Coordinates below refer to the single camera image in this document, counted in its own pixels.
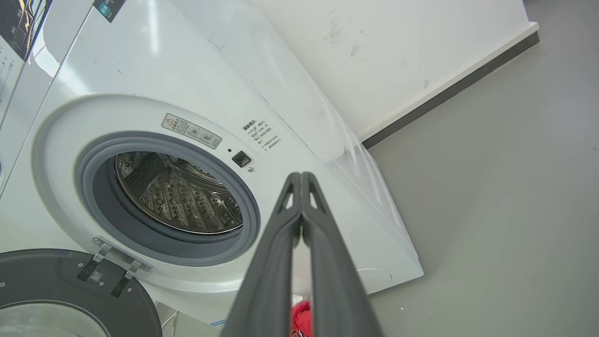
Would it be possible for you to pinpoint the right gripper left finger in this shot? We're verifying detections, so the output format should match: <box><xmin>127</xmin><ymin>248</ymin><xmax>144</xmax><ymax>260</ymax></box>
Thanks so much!
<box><xmin>220</xmin><ymin>172</ymin><xmax>302</xmax><ymax>337</ymax></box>

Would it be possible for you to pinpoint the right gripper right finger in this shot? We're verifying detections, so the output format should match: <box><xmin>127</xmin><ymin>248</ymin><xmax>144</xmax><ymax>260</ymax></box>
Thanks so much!
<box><xmin>302</xmin><ymin>172</ymin><xmax>384</xmax><ymax>337</ymax></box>

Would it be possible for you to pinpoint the red garment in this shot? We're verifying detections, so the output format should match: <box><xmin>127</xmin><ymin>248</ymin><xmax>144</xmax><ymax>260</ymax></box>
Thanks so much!
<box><xmin>290</xmin><ymin>300</ymin><xmax>313</xmax><ymax>337</ymax></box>

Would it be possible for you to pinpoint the stainless steel washing machine drum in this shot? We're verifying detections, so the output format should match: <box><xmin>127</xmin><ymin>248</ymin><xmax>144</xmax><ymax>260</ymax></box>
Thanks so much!
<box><xmin>114</xmin><ymin>151</ymin><xmax>244</xmax><ymax>235</ymax></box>

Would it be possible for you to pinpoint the black glass washer door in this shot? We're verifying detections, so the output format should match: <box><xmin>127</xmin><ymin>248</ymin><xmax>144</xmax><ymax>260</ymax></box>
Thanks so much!
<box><xmin>0</xmin><ymin>249</ymin><xmax>163</xmax><ymax>337</ymax></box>

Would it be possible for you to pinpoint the round drain filter cover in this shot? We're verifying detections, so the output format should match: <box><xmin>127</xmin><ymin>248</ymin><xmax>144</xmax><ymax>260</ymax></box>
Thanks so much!
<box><xmin>356</xmin><ymin>268</ymin><xmax>393</xmax><ymax>293</ymax></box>

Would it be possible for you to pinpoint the grey rubber door gasket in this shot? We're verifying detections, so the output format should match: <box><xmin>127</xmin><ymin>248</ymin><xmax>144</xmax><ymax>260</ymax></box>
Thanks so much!
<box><xmin>76</xmin><ymin>131</ymin><xmax>261</xmax><ymax>267</ymax></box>

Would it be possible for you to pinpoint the small text label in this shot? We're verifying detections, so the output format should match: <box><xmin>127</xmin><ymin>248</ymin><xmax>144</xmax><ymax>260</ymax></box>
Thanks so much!
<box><xmin>241</xmin><ymin>119</ymin><xmax>281</xmax><ymax>153</ymax></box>

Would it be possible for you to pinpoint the grey warning sticker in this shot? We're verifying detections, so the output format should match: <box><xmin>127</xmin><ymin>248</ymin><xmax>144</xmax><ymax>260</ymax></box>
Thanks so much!
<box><xmin>161</xmin><ymin>113</ymin><xmax>222</xmax><ymax>150</ymax></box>

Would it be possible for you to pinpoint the silver door hinge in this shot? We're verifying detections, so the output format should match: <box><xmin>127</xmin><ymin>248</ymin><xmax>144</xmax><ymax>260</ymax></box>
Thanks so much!
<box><xmin>77</xmin><ymin>235</ymin><xmax>153</xmax><ymax>298</ymax></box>

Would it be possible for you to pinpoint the white front-load washing machine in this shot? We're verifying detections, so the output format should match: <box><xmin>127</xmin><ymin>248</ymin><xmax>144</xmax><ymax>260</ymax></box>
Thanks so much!
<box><xmin>0</xmin><ymin>0</ymin><xmax>424</xmax><ymax>328</ymax></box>

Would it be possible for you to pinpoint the small black sticker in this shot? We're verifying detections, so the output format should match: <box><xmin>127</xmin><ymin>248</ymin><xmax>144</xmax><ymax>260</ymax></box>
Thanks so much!
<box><xmin>94</xmin><ymin>0</ymin><xmax>127</xmax><ymax>23</ymax></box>

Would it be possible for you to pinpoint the large black promotional sticker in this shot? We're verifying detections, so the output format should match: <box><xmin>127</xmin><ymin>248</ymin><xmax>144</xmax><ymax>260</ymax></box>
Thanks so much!
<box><xmin>0</xmin><ymin>0</ymin><xmax>53</xmax><ymax>61</ymax></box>

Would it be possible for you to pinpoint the black wall baseboard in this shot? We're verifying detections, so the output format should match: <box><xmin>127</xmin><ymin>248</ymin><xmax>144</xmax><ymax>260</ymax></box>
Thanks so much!
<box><xmin>362</xmin><ymin>31</ymin><xmax>540</xmax><ymax>150</ymax></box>

